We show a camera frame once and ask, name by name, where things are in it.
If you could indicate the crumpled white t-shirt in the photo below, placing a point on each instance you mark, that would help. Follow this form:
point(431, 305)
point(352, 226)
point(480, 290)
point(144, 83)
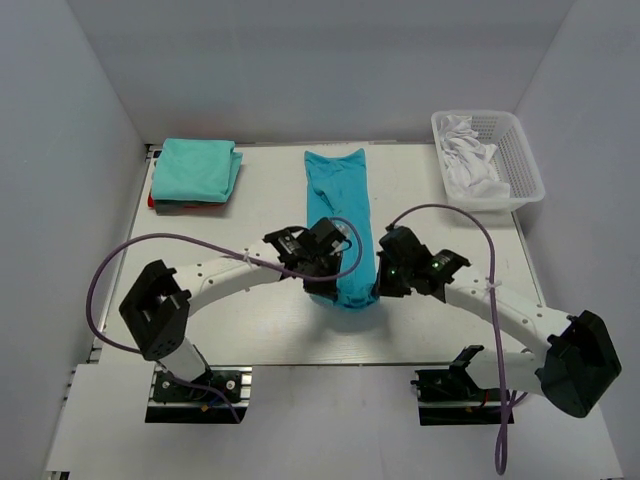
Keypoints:
point(468, 166)

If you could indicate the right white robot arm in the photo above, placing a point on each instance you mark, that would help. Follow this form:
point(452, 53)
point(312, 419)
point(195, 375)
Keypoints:
point(568, 359)

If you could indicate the folded mint green t-shirt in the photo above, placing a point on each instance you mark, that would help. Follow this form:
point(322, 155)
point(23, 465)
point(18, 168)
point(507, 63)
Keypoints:
point(190, 170)

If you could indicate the blue t-shirt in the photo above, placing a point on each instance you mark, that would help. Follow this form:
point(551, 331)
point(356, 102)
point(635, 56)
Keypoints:
point(338, 187)

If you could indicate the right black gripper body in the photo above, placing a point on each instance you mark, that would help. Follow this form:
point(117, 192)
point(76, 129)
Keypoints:
point(396, 273)

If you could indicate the white plastic laundry basket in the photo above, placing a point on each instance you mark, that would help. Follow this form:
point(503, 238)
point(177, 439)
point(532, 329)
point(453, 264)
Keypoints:
point(513, 160)

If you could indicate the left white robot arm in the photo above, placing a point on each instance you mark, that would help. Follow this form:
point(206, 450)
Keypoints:
point(160, 302)

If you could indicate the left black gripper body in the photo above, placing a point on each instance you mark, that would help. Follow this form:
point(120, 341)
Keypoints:
point(324, 264)

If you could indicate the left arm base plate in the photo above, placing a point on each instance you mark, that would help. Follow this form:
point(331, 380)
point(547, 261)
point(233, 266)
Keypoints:
point(225, 402)

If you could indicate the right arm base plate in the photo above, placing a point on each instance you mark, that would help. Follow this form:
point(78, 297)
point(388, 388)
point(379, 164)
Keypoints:
point(444, 400)

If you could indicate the folded red t-shirt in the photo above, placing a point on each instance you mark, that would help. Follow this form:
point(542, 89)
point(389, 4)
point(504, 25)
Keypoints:
point(156, 204)

